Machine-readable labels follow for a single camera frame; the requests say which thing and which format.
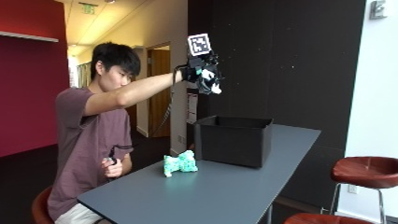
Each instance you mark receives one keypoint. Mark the wooden door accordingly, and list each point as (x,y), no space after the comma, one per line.
(160,93)

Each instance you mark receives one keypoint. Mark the white marker cube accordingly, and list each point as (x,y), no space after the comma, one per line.
(199,44)

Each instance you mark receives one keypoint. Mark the black open box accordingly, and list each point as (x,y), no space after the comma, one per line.
(232,143)

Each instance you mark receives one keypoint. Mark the the person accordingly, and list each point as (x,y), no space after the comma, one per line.
(86,137)

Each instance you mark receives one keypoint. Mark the white wall shelf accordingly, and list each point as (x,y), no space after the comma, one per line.
(29,36)

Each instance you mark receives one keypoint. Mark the grey wall fixture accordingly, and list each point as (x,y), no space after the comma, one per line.
(379,9)

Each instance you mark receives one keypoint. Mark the black and white soft toy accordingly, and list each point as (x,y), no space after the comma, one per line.
(207,74)

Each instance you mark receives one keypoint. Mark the red stool with metal legs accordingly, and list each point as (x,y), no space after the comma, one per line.
(328,219)
(41,207)
(365,171)

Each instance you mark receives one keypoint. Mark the green exit sign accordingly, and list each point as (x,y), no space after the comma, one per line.
(88,8)

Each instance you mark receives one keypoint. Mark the small black handheld clicker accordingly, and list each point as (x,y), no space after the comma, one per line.
(111,159)

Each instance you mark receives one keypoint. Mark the green and white soft toy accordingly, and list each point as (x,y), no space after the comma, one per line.
(179,164)

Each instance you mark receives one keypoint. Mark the white wall poster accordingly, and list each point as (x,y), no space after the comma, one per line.
(192,109)

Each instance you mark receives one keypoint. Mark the white wall outlet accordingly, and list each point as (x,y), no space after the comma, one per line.
(353,188)

